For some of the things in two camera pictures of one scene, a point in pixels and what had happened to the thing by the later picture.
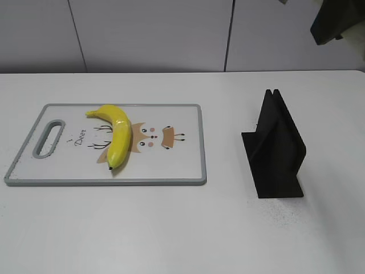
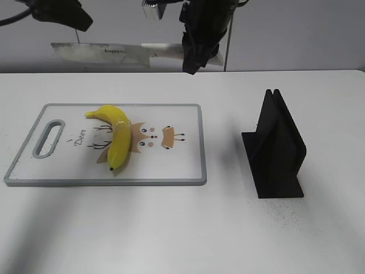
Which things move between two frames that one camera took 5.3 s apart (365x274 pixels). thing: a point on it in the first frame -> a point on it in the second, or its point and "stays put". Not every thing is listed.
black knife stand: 275,151 stays put
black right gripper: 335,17 -> 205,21
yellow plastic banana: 121,132 stays put
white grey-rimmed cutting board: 168,147 stays put
